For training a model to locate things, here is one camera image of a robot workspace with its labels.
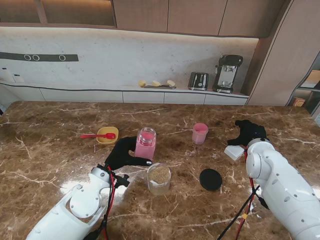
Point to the tall brown cabinet panel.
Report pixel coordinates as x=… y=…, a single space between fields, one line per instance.
x=275 y=62

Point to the pink measuring cup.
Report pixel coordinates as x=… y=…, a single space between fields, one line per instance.
x=199 y=133

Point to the white counter with drawers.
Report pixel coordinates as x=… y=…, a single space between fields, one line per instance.
x=142 y=97

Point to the clear grain jar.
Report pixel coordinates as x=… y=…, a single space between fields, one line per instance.
x=159 y=180

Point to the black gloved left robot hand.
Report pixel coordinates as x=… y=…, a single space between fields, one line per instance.
x=121 y=152

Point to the dark open shelf unit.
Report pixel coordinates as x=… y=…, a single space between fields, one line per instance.
x=313 y=97

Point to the black wall power strip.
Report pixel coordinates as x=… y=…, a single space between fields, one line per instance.
x=50 y=58

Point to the white wall device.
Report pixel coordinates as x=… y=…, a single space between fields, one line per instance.
x=18 y=78
x=3 y=73

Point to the pink container with white lid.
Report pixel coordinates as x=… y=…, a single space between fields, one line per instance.
x=145 y=147

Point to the tan book on shelf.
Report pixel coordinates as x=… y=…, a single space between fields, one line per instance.
x=313 y=78

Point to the small wooden box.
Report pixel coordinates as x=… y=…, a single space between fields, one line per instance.
x=298 y=102

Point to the black round jar lid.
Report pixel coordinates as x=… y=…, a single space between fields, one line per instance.
x=210 y=179

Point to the yellow lemon piece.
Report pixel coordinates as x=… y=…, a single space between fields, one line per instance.
x=156 y=83
x=171 y=83
x=142 y=83

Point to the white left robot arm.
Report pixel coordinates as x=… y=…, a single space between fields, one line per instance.
x=70 y=212

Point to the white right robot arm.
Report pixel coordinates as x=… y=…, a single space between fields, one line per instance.
x=280 y=185

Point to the white square container lid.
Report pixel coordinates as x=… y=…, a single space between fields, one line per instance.
x=233 y=152

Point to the black espresso machine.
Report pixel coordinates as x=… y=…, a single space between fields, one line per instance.
x=227 y=72

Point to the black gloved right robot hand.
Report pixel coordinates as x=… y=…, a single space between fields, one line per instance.
x=247 y=133

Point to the yellow plastic bowl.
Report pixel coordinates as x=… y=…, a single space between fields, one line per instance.
x=106 y=140

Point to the black and silver toaster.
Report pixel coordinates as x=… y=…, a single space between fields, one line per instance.
x=198 y=81

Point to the brown wall cabinets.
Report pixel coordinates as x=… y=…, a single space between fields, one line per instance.
x=190 y=17

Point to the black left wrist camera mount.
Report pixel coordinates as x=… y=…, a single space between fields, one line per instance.
x=122 y=180

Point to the dark cutting board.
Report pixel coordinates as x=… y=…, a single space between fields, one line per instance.
x=155 y=87

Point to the red plastic spoon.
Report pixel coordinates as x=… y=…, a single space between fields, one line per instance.
x=100 y=136

